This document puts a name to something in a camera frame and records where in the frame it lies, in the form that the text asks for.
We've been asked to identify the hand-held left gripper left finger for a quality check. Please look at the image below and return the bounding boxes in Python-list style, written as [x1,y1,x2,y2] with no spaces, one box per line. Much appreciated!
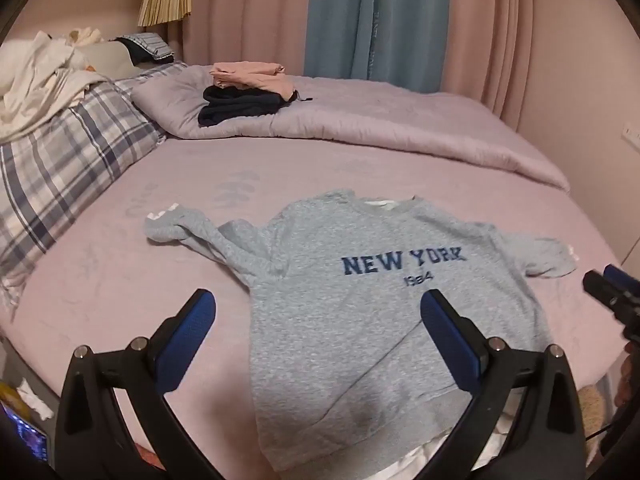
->
[55,288,217,480]

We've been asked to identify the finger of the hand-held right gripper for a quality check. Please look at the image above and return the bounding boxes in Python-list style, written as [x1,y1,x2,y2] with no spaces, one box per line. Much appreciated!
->
[602,264,640,295]
[582,270,632,317]

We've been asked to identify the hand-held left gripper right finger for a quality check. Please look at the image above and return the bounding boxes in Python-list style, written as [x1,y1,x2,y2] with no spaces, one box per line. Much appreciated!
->
[421,289,587,480]

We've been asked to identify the grey printed sweatshirt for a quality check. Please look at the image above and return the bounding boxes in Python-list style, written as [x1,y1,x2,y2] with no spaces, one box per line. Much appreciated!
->
[145,189,581,474]

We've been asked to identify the dark folded clothes on headboard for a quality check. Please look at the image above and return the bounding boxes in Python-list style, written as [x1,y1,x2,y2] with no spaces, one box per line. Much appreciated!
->
[114,32,176,66]

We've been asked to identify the pile of white clothes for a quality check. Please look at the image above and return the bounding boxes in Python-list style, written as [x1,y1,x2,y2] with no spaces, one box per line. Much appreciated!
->
[0,27,108,143]

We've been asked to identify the beige fuzzy cloth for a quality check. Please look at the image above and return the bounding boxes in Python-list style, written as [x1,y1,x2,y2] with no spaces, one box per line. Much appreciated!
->
[581,385,614,442]

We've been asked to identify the white cloth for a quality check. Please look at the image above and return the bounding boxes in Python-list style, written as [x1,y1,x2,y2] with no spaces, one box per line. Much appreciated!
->
[395,410,516,480]

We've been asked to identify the crumpled white tissue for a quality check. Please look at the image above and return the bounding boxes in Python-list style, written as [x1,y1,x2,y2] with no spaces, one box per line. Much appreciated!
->
[15,379,55,422]

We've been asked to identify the lit phone screen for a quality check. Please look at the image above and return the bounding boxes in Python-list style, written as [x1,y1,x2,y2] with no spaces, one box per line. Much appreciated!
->
[0,400,53,466]

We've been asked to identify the plaid pillow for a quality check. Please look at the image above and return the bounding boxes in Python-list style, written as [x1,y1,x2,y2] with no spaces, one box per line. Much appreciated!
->
[0,62,191,311]

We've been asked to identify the pink quilt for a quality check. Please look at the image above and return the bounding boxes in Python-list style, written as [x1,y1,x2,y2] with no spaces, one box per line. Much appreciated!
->
[131,64,571,193]

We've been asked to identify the navy folded garment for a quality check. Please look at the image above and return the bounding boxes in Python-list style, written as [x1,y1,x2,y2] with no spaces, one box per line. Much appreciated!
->
[197,85,296,128]

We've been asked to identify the peach folded garment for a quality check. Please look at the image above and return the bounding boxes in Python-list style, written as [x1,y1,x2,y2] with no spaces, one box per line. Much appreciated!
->
[209,61,298,102]

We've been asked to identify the grey-green pillow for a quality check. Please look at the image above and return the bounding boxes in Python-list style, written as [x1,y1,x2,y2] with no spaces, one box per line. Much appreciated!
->
[75,40,137,81]

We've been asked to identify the pink curtain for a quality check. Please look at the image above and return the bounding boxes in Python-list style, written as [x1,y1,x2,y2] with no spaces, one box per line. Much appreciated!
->
[167,0,546,131]

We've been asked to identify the blue curtain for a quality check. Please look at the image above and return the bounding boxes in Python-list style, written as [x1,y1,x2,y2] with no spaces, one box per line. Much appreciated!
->
[302,0,453,95]

